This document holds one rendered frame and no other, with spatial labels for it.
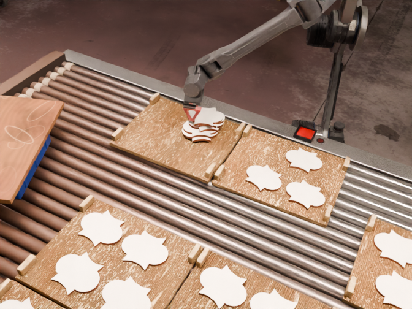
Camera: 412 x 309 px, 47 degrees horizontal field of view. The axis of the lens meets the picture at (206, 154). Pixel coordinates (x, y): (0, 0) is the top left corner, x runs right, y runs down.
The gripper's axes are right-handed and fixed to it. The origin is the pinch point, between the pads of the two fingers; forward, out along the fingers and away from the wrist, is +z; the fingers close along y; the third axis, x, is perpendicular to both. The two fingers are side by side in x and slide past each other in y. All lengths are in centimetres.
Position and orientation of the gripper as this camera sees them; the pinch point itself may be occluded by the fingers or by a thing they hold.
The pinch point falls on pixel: (192, 113)
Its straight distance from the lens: 181.4
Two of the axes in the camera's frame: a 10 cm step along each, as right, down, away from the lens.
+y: -0.9, 6.6, -7.5
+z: -0.7, 7.5, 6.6
